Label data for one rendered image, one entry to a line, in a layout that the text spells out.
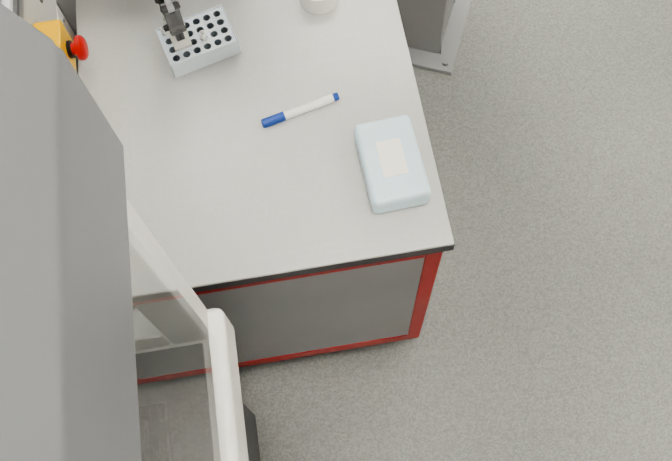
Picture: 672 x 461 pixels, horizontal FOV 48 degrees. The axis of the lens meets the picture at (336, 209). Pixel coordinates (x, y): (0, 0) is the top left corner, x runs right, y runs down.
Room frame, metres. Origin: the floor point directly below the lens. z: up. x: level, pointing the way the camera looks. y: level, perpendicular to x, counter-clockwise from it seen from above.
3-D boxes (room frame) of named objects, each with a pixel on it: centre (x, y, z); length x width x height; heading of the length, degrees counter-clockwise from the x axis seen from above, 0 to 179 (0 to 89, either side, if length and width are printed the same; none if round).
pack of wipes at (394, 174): (0.53, -0.10, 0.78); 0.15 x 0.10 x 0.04; 7
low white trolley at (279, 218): (0.68, 0.13, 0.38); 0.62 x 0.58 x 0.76; 4
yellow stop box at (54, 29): (0.74, 0.42, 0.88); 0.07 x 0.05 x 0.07; 4
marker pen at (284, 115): (0.66, 0.04, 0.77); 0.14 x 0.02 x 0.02; 107
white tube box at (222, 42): (0.81, 0.21, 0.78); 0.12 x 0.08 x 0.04; 109
